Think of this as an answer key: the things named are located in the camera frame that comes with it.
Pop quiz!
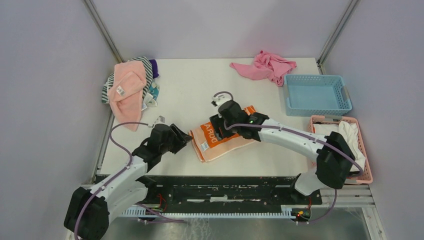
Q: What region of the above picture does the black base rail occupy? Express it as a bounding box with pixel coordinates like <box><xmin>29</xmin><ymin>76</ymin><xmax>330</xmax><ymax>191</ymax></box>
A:
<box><xmin>134</xmin><ymin>175</ymin><xmax>323</xmax><ymax>217</ymax></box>

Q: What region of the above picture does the pink crumpled towel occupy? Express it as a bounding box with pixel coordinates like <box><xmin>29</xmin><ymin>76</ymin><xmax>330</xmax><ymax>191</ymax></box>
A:
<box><xmin>229</xmin><ymin>50</ymin><xmax>297</xmax><ymax>87</ymax></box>

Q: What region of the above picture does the teal patterned cloth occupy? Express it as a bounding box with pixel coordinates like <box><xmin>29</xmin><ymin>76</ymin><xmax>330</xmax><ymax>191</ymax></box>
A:
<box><xmin>142</xmin><ymin>81</ymin><xmax>160</xmax><ymax>111</ymax></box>

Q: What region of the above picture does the orange cartoon towel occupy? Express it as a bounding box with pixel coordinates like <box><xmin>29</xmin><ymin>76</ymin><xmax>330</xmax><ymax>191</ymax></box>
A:
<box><xmin>188</xmin><ymin>121</ymin><xmax>255</xmax><ymax>163</ymax></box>

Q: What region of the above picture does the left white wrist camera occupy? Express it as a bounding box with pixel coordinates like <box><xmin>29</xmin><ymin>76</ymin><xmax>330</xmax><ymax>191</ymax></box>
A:
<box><xmin>152</xmin><ymin>115</ymin><xmax>166</xmax><ymax>127</ymax></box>

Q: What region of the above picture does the light pink towel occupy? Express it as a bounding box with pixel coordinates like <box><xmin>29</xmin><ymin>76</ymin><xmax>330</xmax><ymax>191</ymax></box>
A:
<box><xmin>107</xmin><ymin>60</ymin><xmax>147</xmax><ymax>132</ymax></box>

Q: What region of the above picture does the white slotted cable duct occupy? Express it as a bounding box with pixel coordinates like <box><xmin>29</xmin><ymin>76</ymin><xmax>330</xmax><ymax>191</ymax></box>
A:
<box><xmin>119</xmin><ymin>205</ymin><xmax>300</xmax><ymax>220</ymax></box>

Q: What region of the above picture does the pink plastic basket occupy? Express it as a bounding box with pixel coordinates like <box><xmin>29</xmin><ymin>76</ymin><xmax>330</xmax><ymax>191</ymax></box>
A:
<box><xmin>308</xmin><ymin>115</ymin><xmax>373</xmax><ymax>185</ymax></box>

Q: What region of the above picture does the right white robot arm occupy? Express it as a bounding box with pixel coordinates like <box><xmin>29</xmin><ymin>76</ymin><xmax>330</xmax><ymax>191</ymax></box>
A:
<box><xmin>209</xmin><ymin>99</ymin><xmax>355</xmax><ymax>204</ymax></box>

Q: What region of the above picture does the white cloth in basket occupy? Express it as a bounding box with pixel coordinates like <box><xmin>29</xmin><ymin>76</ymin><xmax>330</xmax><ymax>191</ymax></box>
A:
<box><xmin>312</xmin><ymin>121</ymin><xmax>366</xmax><ymax>170</ymax></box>

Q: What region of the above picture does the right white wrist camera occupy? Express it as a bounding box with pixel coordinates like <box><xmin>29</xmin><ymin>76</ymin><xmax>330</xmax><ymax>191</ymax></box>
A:
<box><xmin>211</xmin><ymin>93</ymin><xmax>233</xmax><ymax>108</ymax></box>

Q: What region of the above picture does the striped cloth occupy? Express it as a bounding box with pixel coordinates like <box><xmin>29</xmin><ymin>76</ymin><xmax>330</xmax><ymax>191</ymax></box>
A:
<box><xmin>101</xmin><ymin>56</ymin><xmax>154</xmax><ymax>104</ymax></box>

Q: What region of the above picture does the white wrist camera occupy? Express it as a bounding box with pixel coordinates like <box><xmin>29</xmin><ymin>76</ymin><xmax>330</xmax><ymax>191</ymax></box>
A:
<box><xmin>211</xmin><ymin>93</ymin><xmax>233</xmax><ymax>108</ymax></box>
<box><xmin>152</xmin><ymin>115</ymin><xmax>166</xmax><ymax>127</ymax></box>

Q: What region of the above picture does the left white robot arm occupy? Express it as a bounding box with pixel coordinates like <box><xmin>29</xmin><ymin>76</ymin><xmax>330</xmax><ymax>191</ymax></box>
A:
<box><xmin>64</xmin><ymin>123</ymin><xmax>193</xmax><ymax>240</ymax></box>

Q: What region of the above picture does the purple cloth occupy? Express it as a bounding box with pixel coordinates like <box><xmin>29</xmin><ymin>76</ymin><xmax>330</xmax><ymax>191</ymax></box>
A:
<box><xmin>149</xmin><ymin>59</ymin><xmax>160</xmax><ymax>79</ymax></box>

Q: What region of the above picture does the blue plastic basket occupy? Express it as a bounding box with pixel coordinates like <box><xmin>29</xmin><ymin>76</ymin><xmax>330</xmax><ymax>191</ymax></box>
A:
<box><xmin>281</xmin><ymin>74</ymin><xmax>353</xmax><ymax>117</ymax></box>

